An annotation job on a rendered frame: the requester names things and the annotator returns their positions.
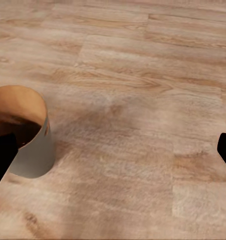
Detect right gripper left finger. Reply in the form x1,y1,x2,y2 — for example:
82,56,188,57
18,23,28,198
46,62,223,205
0,133,19,181

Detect trash can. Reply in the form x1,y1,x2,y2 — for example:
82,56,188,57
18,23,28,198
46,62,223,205
0,85,56,179

